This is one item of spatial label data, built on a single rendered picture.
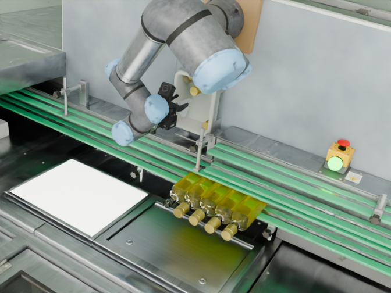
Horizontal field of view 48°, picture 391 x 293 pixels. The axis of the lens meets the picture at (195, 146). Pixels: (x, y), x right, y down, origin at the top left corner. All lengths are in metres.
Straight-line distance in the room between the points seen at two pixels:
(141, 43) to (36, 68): 0.99
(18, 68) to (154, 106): 0.84
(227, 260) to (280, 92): 0.60
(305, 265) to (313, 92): 0.59
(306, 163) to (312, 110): 0.18
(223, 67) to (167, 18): 0.15
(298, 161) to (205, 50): 0.70
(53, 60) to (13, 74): 0.21
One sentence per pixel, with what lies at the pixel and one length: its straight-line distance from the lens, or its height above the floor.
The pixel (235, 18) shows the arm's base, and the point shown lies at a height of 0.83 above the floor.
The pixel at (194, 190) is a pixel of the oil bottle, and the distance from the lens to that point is 1.48.
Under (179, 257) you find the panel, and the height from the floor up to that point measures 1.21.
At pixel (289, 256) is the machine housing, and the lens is 1.61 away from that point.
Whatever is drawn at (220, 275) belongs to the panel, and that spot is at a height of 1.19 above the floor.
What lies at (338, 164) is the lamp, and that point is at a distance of 1.47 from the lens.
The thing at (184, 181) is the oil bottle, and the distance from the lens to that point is 1.53.
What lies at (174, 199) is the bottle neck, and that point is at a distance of 1.47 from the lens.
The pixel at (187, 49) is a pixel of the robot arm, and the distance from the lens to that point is 0.93.
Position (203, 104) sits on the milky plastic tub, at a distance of 1.68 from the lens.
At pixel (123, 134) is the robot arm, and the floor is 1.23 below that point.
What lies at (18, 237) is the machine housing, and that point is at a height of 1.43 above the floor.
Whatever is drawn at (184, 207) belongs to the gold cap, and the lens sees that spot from 1.43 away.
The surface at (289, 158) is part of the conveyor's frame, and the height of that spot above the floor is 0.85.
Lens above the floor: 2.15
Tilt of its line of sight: 51 degrees down
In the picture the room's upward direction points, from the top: 125 degrees counter-clockwise
